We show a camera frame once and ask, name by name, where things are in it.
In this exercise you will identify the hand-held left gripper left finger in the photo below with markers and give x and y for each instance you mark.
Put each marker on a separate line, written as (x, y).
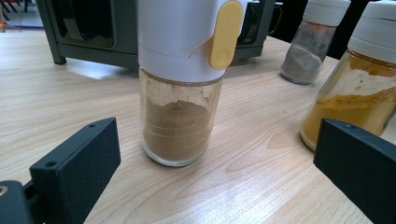
(77, 174)

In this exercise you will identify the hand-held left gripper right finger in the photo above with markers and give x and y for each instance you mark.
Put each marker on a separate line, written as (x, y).
(364, 168)

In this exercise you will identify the brown spice jar yellow button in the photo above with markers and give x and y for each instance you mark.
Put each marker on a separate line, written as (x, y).
(177, 130)

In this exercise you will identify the dark grey metal rack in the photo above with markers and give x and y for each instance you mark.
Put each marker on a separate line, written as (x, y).
(93, 53)

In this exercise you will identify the yellow spice jar white lid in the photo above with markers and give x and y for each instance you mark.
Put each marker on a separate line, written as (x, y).
(351, 105)

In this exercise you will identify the grey spice jar white lid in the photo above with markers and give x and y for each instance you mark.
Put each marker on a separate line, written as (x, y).
(303, 62)

